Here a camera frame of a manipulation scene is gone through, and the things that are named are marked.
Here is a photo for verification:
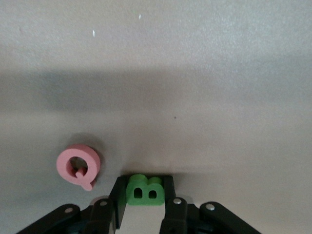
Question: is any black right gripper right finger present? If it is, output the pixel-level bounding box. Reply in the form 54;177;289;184
159;175;263;234

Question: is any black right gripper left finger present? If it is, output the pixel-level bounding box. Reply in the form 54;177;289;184
16;175;127;234

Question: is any green foam letter B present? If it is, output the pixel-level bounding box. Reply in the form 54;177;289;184
126;174;164;207

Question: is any reddish pink foam letter Q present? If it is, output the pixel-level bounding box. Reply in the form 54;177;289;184
56;144;101;191

